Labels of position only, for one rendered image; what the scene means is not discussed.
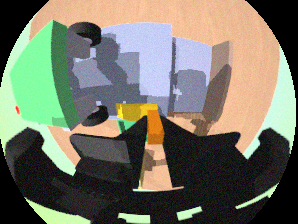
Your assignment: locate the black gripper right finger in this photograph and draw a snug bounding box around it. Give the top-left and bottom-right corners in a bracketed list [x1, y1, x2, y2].
[160, 116, 241, 188]

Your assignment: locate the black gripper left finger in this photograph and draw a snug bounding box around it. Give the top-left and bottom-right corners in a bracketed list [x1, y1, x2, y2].
[69, 116, 148, 189]

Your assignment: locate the green tray floor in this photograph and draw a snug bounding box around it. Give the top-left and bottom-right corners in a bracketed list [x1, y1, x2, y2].
[121, 120, 136, 131]

